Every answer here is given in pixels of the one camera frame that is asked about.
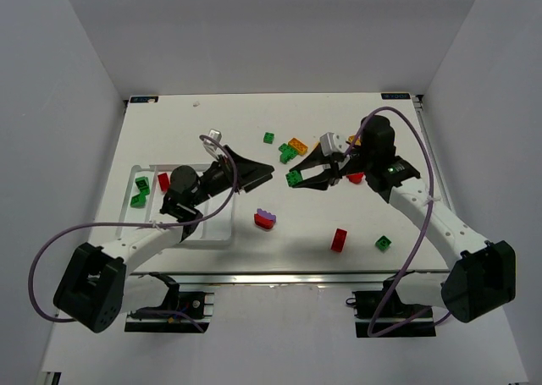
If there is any green 2x2 lego brick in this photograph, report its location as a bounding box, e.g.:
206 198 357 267
285 170 303 187

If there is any red sloped lego brick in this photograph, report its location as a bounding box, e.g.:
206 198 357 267
157 173 170 193

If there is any green 2x3 lego brick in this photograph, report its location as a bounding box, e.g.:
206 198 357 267
135 176 150 195

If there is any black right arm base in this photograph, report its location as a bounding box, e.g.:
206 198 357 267
346 291 436 338

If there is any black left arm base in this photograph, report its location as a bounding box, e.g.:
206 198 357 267
121 272 214 334

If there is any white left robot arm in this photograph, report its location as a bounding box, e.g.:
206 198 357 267
53 146 274 333

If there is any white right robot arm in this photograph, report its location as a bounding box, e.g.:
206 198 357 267
292 110 517 323

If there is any red rounded lego piece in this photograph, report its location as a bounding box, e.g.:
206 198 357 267
346 173 364 184

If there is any orange 2x3 lego brick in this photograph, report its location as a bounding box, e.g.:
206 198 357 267
288 138 308 156

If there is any green lego brick cluster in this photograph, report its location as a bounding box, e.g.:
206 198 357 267
279 143 298 164

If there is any purple lego on red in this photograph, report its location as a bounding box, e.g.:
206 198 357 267
257 208 276 222

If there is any small green lego brick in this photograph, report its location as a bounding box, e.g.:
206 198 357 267
263 132 274 144

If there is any red curved lego brick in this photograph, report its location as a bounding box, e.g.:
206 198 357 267
253 213 275 230

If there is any red 2x4 lego brick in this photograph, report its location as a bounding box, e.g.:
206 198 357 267
330 228 347 253

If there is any blue right table label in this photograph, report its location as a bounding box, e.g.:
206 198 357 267
380 92 411 100

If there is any blue table label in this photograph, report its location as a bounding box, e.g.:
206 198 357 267
129 96 159 104
380 92 411 100

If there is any white divided sorting tray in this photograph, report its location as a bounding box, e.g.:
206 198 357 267
114 162 237 250

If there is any green round stud lego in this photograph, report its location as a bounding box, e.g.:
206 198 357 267
375 235 392 252

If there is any blue left table label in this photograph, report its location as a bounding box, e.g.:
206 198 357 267
129 96 159 104

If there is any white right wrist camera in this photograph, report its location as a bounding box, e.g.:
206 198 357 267
319 132 350 157

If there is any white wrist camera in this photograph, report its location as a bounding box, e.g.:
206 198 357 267
319 132 350 157
199 129 223 161

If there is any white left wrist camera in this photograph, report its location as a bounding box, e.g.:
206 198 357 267
199 129 223 161

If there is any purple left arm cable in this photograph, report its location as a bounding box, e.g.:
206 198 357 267
31 134 238 333

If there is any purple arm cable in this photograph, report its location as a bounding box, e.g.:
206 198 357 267
31 134 238 333
342 107 452 338

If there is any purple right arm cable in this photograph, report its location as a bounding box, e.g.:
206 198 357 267
342 107 452 338

